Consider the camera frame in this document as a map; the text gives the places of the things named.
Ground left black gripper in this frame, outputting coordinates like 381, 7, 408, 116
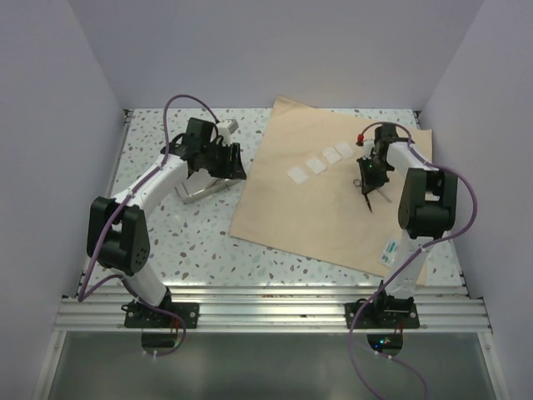
201, 141, 247, 180

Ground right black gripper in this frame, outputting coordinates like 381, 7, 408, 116
357, 155, 392, 195

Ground steel tweezers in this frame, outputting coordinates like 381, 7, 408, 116
363, 192, 373, 213

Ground stainless steel tray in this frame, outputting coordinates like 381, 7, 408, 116
176, 178, 236, 204

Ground white gauze pad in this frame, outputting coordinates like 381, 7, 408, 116
322, 147, 342, 165
306, 157, 326, 175
286, 167, 309, 184
335, 142, 355, 158

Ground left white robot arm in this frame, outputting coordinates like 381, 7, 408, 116
87, 117, 247, 328

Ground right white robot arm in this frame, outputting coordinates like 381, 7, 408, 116
356, 122, 457, 301

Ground beige cloth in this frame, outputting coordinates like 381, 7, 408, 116
229, 97, 432, 277

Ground green white packet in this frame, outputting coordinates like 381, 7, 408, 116
380, 238, 399, 267

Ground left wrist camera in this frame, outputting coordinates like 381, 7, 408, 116
217, 118, 239, 138

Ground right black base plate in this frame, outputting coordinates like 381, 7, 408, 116
354, 297, 421, 330

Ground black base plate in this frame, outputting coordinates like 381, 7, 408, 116
121, 301, 200, 329
354, 297, 421, 330

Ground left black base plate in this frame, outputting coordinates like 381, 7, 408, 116
121, 301, 200, 329

